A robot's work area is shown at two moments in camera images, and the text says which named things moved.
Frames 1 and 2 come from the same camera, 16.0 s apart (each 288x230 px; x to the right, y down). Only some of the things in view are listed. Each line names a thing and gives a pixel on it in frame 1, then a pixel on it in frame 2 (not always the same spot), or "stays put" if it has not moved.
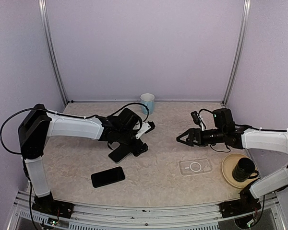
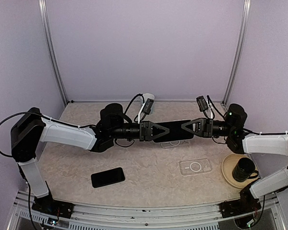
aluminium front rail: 269,215 stays put
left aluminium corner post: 50,49 stays put
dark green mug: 244,169 stays put
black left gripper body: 134,147 to 142,136
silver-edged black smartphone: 117,154 to 175,132
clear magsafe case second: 196,166 stays put
